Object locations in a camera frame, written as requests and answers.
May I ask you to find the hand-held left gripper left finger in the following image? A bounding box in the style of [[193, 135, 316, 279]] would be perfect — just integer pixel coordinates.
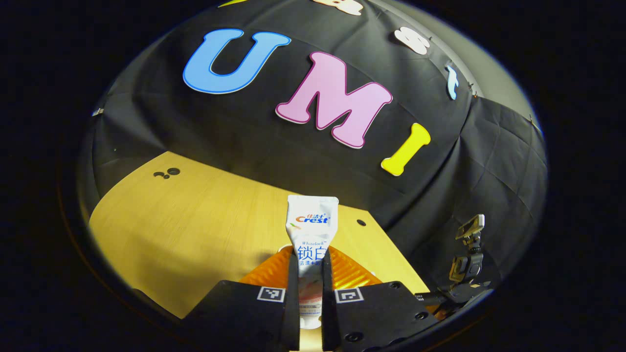
[[188, 247, 300, 352]]

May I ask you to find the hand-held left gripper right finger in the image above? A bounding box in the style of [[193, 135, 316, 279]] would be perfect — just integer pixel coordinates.
[[321, 246, 441, 352]]

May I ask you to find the white toothpaste tube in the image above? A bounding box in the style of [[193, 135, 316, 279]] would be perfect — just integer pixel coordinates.
[[286, 195, 339, 329]]

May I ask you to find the black backdrop cloth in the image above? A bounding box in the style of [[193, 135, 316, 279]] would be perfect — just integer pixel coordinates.
[[78, 0, 548, 294]]

